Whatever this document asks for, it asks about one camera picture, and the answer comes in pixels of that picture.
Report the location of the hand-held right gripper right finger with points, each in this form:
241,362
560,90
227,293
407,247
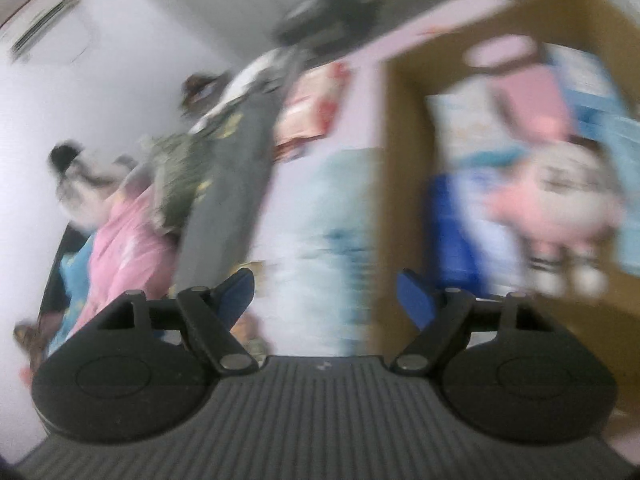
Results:
412,295

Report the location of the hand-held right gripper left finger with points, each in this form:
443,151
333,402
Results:
237,290

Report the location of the blue and white plastic package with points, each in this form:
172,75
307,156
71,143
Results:
450,230

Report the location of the brown cardboard box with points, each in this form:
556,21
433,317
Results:
405,160

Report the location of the pink plush toy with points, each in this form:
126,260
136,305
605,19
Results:
550,210

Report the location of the blue soft object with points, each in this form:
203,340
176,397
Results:
75,270

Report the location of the grey blanket with yellow print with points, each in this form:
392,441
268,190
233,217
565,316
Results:
225,200

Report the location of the pink quilt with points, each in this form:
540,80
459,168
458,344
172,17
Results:
125,255

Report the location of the green floral pillow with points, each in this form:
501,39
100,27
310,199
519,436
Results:
180,175

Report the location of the pale printed packet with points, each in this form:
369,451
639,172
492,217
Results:
470,120

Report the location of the black and white plush toy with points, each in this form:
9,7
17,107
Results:
85,180

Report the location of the pink bed sheet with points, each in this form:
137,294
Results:
360,110

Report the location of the red and white package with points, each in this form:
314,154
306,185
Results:
310,110

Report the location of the brown object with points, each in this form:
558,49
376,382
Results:
202,92

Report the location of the white quilt cover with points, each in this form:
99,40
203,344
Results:
250,72

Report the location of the dark grey object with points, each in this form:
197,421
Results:
325,15

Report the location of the white air conditioner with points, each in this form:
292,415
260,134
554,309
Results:
45,25

